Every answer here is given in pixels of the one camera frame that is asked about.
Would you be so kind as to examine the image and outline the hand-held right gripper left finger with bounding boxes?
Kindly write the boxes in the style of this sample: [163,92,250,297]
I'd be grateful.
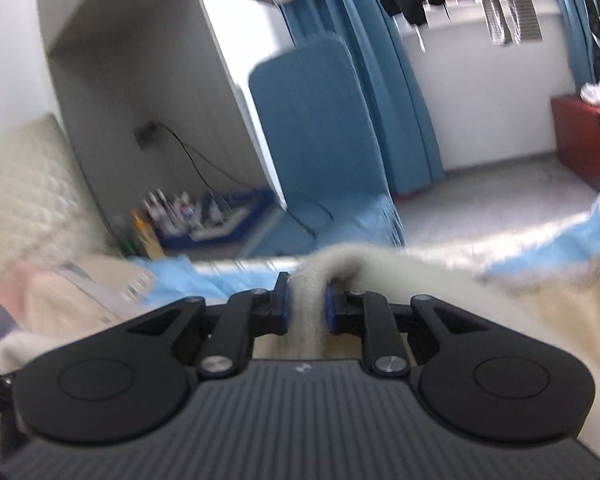
[124,271,294,380]

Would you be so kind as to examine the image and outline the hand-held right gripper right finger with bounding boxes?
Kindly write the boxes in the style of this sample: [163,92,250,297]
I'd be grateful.
[324,284,487,378]

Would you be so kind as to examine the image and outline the fluffy cream garment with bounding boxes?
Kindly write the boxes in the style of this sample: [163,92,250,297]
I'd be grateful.
[0,244,600,391]

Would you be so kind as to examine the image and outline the light blue blanket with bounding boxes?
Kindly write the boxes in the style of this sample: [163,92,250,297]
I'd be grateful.
[130,187,600,307]

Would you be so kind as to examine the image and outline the blue tray of bottles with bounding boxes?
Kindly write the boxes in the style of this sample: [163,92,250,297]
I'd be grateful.
[142,187,275,252]

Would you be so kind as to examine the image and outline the yellow bottle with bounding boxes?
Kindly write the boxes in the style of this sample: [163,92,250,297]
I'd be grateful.
[131,214,162,260]

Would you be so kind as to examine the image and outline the blue curtain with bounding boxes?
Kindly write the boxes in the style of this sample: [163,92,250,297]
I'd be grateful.
[280,0,447,197]
[554,0,600,97]

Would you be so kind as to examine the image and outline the patchwork pastel bed sheet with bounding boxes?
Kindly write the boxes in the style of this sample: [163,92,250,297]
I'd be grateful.
[0,255,157,361]

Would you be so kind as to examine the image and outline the cream quilted headboard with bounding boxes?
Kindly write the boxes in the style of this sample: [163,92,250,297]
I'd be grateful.
[0,114,108,291]

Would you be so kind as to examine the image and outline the red cabinet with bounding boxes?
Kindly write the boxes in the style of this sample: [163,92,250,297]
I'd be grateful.
[551,92,600,192]

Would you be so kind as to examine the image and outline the grey striped sock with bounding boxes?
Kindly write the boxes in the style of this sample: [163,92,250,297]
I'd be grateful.
[480,0,513,47]
[505,0,545,45]

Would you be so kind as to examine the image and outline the white plastic bag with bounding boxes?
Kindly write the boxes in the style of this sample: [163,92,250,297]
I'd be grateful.
[579,80,600,110]

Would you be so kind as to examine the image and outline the black power cable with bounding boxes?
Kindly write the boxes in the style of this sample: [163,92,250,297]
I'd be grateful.
[152,123,333,237]

